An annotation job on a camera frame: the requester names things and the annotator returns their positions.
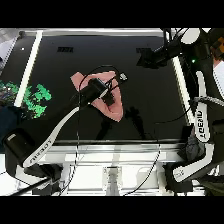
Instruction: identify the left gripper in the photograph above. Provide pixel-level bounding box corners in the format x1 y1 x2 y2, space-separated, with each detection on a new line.
85 78 111 102

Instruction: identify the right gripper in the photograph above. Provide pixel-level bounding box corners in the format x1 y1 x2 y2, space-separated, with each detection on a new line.
135 46 168 70

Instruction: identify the pink garment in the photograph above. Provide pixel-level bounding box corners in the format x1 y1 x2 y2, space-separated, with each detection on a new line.
69 70 125 123

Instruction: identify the grey garment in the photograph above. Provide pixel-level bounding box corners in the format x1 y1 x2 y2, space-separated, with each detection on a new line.
184 134 206 163

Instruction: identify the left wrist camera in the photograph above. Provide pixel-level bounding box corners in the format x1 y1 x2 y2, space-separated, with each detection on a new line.
113 71 129 84

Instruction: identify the black cable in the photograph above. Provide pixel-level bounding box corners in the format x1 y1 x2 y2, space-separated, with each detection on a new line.
59 64 121 197
153 99 196 126
122 131 163 197

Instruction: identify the silver frame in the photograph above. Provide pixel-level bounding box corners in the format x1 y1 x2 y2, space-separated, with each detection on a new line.
0 28 224 197

